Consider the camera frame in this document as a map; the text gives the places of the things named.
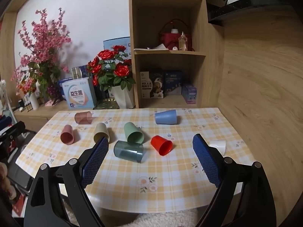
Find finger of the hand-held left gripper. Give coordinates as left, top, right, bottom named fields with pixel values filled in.
left=0, top=116, right=26, bottom=138

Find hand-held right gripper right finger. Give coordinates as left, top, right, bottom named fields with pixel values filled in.
left=193, top=134, right=284, bottom=227

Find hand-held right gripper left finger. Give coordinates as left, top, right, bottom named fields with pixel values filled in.
left=23, top=136, right=109, bottom=227

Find white plastic cup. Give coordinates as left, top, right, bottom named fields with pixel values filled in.
left=209, top=140, right=227, bottom=156

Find transparent teal plastic cup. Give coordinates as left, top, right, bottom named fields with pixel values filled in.
left=114, top=140, right=144, bottom=163

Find beige plastic cup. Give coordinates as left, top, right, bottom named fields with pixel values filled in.
left=93, top=122, right=110, bottom=145

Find pink plastic cup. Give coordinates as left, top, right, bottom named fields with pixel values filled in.
left=60, top=124, right=76, bottom=145

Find transparent brown plastic cup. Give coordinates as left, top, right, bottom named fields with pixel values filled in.
left=74, top=111, right=93, bottom=125

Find green plastic cup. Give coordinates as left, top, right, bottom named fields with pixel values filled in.
left=123, top=122, right=144, bottom=145

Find red plastic cup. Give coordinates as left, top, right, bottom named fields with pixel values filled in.
left=151, top=135, right=173, bottom=156

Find blue plastic cup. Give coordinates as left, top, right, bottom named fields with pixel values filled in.
left=155, top=109, right=178, bottom=125

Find row of small bottles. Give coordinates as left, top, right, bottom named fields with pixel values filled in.
left=17, top=96, right=33, bottom=113

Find white plastic bottle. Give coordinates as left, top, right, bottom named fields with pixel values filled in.
left=29, top=92, right=40, bottom=110

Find dark grey bag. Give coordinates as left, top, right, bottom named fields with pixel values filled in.
left=7, top=132, right=36, bottom=195

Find yellow checked floral tablecloth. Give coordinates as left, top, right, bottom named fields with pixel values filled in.
left=15, top=107, right=257, bottom=215

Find pink dish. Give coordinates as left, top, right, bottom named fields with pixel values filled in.
left=45, top=99, right=61, bottom=108

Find round gold tin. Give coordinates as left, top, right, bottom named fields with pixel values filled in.
left=93, top=97, right=120, bottom=110

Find purple box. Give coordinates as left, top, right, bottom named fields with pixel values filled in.
left=181, top=84, right=198, bottom=105

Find white and blue carton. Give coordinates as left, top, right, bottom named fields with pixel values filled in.
left=62, top=77, right=98, bottom=110

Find white faceted vase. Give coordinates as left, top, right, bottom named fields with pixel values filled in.
left=108, top=86, right=134, bottom=109

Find white fluffy stool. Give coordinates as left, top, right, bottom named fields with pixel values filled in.
left=62, top=198, right=198, bottom=227

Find steel tumbler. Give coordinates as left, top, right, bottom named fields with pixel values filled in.
left=71, top=67, right=82, bottom=80

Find pink blossom bouquet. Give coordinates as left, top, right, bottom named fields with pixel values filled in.
left=10, top=8, right=73, bottom=101

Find dark blue printed box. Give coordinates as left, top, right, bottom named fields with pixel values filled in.
left=163, top=70, right=184, bottom=95

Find wooden shelf unit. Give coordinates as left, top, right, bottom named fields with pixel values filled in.
left=128, top=0, right=224, bottom=109

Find white and dark snack box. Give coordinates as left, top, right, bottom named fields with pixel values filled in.
left=140, top=68, right=165, bottom=99

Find red rose bouquet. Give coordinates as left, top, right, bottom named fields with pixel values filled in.
left=86, top=45, right=137, bottom=93

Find large light blue box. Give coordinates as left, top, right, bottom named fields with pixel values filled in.
left=103, top=37, right=131, bottom=59

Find clear perfume bottle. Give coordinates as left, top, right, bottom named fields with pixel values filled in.
left=178, top=31, right=187, bottom=51

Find white folded papers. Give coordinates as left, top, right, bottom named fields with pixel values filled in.
left=134, top=44, right=169, bottom=52

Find red basket with handle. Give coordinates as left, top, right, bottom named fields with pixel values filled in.
left=159, top=19, right=192, bottom=52

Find black wall shelf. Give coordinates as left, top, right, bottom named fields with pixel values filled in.
left=208, top=0, right=303, bottom=24

